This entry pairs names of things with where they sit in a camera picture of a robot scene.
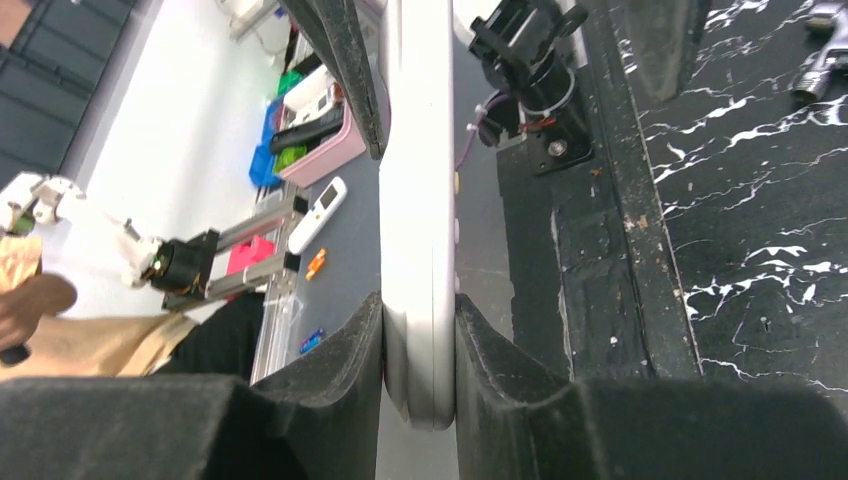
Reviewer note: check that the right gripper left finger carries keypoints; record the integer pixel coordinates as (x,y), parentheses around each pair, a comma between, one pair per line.
(316,418)

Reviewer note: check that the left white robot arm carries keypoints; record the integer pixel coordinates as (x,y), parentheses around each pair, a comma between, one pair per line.
(517,46)

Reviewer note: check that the person's hand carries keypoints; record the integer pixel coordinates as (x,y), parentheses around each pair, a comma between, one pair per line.
(23,307)

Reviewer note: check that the pink storage bin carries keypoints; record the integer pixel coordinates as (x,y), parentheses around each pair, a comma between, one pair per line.
(316,132)

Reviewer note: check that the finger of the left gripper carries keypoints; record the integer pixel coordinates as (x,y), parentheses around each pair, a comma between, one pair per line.
(332,28)

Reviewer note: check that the orange small clip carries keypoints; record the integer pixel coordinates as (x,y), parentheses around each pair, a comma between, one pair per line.
(316,264)

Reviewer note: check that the white remote control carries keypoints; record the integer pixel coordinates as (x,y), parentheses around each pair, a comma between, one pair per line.
(317,216)
(417,212)

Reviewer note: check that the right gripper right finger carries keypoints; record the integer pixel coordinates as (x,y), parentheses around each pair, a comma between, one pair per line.
(517,419)

